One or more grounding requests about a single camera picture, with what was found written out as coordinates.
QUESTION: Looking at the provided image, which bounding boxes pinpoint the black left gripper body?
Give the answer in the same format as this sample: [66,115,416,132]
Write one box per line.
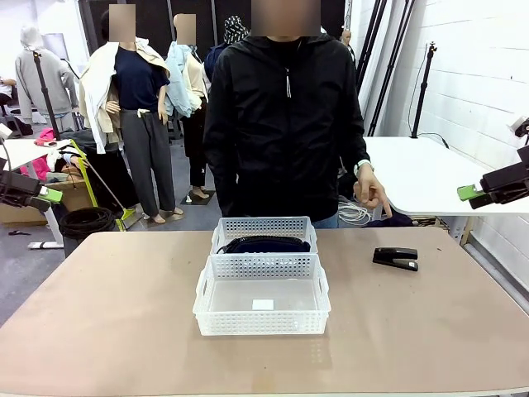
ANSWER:
[0,168,45,208]

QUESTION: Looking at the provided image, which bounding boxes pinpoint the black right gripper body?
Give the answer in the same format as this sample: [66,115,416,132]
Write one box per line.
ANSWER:
[479,144,529,206]

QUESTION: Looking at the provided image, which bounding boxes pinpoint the navy zip pencil case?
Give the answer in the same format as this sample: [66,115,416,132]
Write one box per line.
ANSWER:
[215,235,312,256]

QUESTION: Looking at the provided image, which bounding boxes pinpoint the person's right forearm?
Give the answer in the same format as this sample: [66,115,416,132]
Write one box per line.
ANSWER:
[211,156,241,217]

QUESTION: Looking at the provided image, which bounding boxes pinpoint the person's left forearm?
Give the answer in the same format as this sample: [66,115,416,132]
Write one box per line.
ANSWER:
[341,119,372,167]

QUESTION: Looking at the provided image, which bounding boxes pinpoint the person's left hand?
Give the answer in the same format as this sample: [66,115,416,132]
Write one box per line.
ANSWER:
[353,167,394,220]

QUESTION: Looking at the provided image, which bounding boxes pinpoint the cardboard box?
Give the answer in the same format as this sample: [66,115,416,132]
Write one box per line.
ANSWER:
[0,179,98,227]

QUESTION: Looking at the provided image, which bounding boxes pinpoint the pink garment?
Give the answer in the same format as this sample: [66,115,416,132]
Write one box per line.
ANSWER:
[29,155,51,182]

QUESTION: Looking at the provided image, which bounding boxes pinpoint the white desk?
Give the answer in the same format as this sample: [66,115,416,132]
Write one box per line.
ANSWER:
[0,138,74,250]

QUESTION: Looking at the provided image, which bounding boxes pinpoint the wooden pallet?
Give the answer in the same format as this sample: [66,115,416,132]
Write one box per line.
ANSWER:
[412,215,451,232]

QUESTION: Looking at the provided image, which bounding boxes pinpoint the pink cloth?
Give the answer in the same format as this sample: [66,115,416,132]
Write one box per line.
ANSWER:
[35,127,57,147]

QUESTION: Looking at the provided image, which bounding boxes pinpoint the white side table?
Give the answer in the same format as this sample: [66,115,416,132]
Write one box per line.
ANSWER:
[363,136,529,232]

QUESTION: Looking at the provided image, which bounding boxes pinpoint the black garment pile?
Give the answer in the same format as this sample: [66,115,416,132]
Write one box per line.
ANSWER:
[61,130,141,210]

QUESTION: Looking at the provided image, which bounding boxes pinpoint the black stapler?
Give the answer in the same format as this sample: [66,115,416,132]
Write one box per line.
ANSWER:
[372,246,420,273]

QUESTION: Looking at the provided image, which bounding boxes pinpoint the seated person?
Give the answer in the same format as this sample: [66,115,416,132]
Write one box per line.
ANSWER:
[0,76,18,105]

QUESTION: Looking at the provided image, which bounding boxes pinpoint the black light stand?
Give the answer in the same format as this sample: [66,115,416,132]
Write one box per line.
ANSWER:
[408,41,450,149]

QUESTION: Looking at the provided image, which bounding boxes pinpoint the cream draped jacket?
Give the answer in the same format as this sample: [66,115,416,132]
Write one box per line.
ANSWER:
[78,36,171,155]

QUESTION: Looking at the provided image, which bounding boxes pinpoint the person in grey hoodie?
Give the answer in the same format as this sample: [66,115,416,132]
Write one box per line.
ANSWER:
[15,24,79,125]

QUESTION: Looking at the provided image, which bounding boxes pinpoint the mannequin with navy shirt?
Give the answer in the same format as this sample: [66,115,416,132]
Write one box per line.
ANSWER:
[78,3,185,224]

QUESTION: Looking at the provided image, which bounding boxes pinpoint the black leaning pole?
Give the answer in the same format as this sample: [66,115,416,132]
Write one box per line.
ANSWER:
[367,0,417,137]
[357,0,389,84]

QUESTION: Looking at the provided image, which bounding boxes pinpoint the mannequin with light blue jacket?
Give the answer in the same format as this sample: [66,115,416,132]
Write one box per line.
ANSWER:
[164,13,217,204]

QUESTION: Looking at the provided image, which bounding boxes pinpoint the person in black jacket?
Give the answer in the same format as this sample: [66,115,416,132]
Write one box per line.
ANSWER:
[202,16,373,229]

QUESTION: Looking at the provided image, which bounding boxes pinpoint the white perforated plastic basket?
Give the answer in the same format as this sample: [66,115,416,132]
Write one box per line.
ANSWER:
[192,252,332,337]
[209,215,319,258]

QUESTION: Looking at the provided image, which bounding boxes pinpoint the mannequin with patterned hood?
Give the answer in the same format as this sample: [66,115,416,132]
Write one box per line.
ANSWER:
[204,15,251,84]

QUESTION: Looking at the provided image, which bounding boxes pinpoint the black corrugated cable hose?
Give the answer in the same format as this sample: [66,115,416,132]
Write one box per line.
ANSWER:
[0,139,12,175]

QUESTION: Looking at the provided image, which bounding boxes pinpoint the yellow-green frame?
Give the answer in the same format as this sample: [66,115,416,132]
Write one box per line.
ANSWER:
[68,139,137,232]

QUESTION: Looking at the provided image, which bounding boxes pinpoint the coil of black cable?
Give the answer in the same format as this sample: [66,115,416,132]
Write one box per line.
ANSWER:
[58,206,119,242]

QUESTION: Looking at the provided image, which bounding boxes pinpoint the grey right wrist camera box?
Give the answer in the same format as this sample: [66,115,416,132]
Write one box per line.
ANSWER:
[510,117,529,146]

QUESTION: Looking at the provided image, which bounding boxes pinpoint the white cable bundle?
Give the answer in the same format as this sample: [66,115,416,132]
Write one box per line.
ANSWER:
[337,196,373,227]

